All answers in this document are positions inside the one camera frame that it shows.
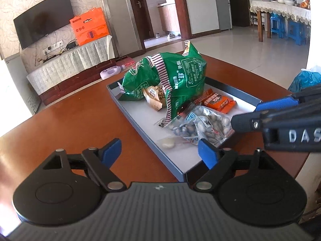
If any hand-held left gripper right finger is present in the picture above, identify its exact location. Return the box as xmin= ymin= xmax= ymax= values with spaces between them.
xmin=195 ymin=138 xmax=274 ymax=192

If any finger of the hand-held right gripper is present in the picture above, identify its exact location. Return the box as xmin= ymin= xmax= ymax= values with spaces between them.
xmin=254 ymin=84 xmax=321 ymax=113
xmin=230 ymin=105 xmax=321 ymax=134

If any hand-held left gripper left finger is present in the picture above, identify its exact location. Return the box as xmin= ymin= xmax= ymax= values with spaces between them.
xmin=41 ymin=138 xmax=126 ymax=193

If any clear packet red white label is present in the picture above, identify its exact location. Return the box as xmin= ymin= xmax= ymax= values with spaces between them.
xmin=194 ymin=105 xmax=234 ymax=146

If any clear grey nut packet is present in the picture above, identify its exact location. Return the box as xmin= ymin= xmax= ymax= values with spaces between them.
xmin=167 ymin=110 xmax=201 ymax=143

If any orange snack packet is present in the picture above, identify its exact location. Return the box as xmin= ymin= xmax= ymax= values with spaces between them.
xmin=199 ymin=90 xmax=237 ymax=114

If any small white candy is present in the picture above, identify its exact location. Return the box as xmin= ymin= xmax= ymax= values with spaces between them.
xmin=161 ymin=138 xmax=176 ymax=149

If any blue shallow box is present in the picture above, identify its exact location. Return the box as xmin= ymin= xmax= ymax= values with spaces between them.
xmin=106 ymin=77 xmax=262 ymax=182

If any tan nut packet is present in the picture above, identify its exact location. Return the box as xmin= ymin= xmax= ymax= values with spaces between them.
xmin=142 ymin=85 xmax=167 ymax=111

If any green striped snack bag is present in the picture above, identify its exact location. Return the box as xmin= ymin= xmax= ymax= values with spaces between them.
xmin=155 ymin=40 xmax=208 ymax=124
xmin=122 ymin=54 xmax=167 ymax=102

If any blue plastic bag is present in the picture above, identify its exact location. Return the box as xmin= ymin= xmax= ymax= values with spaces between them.
xmin=288 ymin=66 xmax=321 ymax=93

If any blue plastic stool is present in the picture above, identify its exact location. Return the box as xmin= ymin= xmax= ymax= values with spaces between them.
xmin=269 ymin=16 xmax=286 ymax=39
xmin=286 ymin=21 xmax=309 ymax=46

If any purple detergent bottle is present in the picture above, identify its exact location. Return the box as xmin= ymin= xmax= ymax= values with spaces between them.
xmin=100 ymin=65 xmax=126 ymax=80

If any pink floor mat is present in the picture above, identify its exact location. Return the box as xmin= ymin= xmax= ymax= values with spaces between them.
xmin=115 ymin=57 xmax=137 ymax=68

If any dining table with lace cloth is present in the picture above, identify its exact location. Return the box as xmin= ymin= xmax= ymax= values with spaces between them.
xmin=249 ymin=0 xmax=313 ymax=43

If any cloth-covered television cabinet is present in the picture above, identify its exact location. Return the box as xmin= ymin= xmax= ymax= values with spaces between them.
xmin=26 ymin=35 xmax=114 ymax=106

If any white chest freezer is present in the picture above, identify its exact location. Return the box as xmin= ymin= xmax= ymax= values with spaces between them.
xmin=0 ymin=58 xmax=41 ymax=117

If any orange gift box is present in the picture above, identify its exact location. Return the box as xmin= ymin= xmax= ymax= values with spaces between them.
xmin=69 ymin=7 xmax=111 ymax=47

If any wooden kitchen cabinet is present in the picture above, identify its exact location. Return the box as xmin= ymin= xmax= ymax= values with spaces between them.
xmin=157 ymin=2 xmax=181 ymax=34

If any brown wooden door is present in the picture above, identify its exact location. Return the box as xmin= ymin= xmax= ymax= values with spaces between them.
xmin=125 ymin=0 xmax=154 ymax=48

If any black flat television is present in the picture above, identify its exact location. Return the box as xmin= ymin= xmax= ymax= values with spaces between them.
xmin=13 ymin=0 xmax=75 ymax=51

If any wall socket panel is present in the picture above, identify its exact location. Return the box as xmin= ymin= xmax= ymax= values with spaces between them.
xmin=43 ymin=41 xmax=63 ymax=54

